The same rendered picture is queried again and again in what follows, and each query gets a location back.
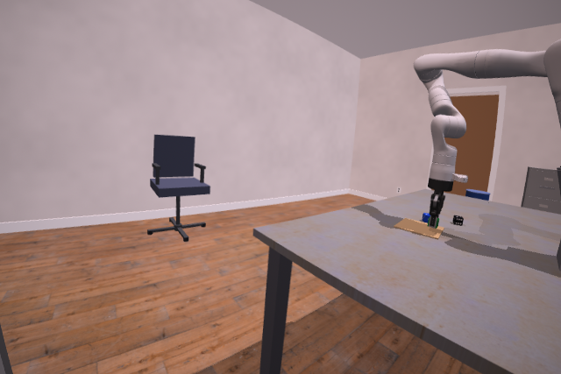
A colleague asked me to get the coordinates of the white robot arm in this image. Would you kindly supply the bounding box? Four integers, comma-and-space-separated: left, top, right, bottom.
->
414, 39, 561, 183

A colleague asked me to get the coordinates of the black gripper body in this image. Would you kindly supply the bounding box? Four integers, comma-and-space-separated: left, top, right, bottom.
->
428, 178, 453, 203

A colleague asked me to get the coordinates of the black die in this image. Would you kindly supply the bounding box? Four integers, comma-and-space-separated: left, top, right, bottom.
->
452, 215, 464, 226

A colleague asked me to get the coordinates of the peach flat square mat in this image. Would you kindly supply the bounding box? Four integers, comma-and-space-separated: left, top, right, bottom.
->
394, 218, 444, 239

